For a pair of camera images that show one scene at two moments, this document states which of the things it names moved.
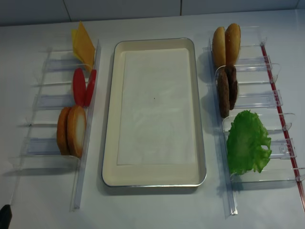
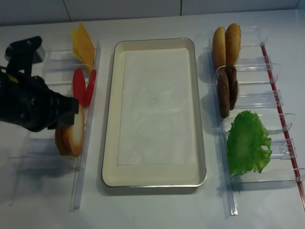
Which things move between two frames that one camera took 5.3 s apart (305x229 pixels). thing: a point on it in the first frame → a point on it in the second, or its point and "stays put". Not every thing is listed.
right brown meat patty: x=233 y=86 stays put
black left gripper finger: x=5 y=217 → x=65 y=104
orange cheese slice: x=85 y=48 stays put
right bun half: x=232 y=41 stays put
